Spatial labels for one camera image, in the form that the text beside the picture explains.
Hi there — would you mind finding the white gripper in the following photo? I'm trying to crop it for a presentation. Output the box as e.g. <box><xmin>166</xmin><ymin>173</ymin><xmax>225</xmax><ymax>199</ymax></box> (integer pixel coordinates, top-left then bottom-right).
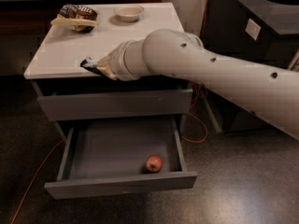
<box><xmin>96</xmin><ymin>40</ymin><xmax>147</xmax><ymax>81</ymax></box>

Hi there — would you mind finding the rxbar blueberry bar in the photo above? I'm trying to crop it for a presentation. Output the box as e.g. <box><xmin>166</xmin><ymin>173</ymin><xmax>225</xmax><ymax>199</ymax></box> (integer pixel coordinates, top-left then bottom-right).
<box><xmin>80</xmin><ymin>57</ymin><xmax>102</xmax><ymax>76</ymax></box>

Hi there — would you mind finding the grey drawer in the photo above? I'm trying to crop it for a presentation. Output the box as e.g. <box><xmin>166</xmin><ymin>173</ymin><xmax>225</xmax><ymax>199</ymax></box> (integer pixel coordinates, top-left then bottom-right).
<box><xmin>45</xmin><ymin>116</ymin><xmax>197</xmax><ymax>200</ymax></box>
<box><xmin>36</xmin><ymin>76</ymin><xmax>192</xmax><ymax>121</ymax></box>

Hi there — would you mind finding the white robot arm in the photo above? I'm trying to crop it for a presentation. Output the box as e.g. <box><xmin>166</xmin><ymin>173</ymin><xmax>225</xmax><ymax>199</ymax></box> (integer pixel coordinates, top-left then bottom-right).
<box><xmin>96</xmin><ymin>29</ymin><xmax>299</xmax><ymax>139</ymax></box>

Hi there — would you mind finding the grey drawer cabinet white top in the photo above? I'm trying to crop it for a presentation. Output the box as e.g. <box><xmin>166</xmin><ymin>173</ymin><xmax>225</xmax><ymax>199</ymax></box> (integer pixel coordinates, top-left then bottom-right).
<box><xmin>24</xmin><ymin>3</ymin><xmax>182</xmax><ymax>137</ymax></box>

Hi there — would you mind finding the grey top drawer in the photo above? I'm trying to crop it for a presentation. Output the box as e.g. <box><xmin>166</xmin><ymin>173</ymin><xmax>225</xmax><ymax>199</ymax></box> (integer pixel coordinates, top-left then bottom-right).
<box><xmin>36</xmin><ymin>76</ymin><xmax>192</xmax><ymax>121</ymax></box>

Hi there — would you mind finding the brown chip bag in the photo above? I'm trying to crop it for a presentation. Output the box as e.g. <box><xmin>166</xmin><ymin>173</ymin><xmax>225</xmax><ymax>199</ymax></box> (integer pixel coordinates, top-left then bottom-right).
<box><xmin>50</xmin><ymin>4</ymin><xmax>98</xmax><ymax>32</ymax></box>

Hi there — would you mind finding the white paper bowl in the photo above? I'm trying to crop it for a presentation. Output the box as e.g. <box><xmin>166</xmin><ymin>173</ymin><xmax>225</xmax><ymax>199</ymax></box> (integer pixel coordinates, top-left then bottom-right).
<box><xmin>114</xmin><ymin>5</ymin><xmax>144</xmax><ymax>22</ymax></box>

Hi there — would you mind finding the red apple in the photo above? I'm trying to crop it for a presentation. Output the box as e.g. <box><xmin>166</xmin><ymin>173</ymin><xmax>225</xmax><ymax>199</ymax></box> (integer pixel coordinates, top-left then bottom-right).
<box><xmin>146</xmin><ymin>155</ymin><xmax>163</xmax><ymax>174</ymax></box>

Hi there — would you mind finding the black trash bin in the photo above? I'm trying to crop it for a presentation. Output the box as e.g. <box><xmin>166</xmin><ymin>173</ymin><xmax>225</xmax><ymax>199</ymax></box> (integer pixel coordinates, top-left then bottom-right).
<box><xmin>199</xmin><ymin>0</ymin><xmax>299</xmax><ymax>133</ymax></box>

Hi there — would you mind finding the orange power cable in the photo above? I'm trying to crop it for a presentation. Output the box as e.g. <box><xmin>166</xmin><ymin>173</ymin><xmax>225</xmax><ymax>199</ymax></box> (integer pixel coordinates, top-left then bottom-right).
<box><xmin>8</xmin><ymin>0</ymin><xmax>219</xmax><ymax>224</ymax></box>

